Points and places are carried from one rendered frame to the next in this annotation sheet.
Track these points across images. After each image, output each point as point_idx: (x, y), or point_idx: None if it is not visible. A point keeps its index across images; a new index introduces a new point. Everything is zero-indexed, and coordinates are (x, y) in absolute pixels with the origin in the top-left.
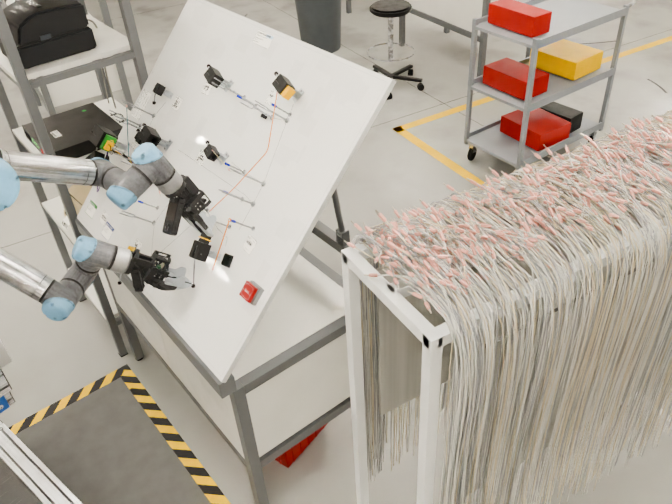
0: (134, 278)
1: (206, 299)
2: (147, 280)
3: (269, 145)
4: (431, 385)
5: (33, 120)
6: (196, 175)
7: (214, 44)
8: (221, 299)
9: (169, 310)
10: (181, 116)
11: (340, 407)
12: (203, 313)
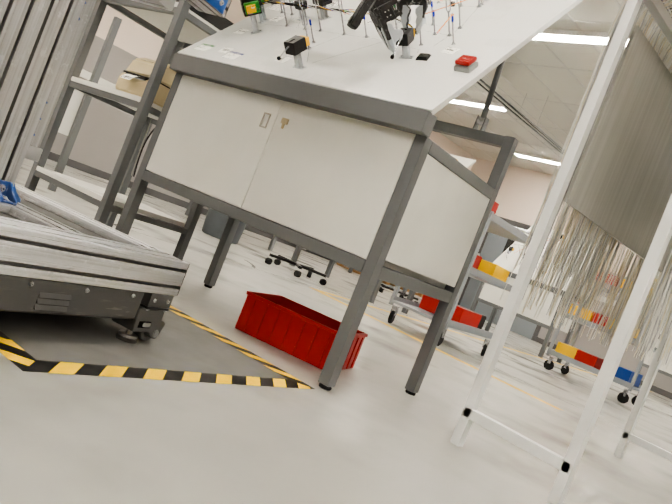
0: (365, 5)
1: (397, 75)
2: (378, 11)
3: (461, 15)
4: None
5: None
6: (368, 28)
7: None
8: (419, 74)
9: (341, 83)
10: (341, 8)
11: (434, 286)
12: (394, 81)
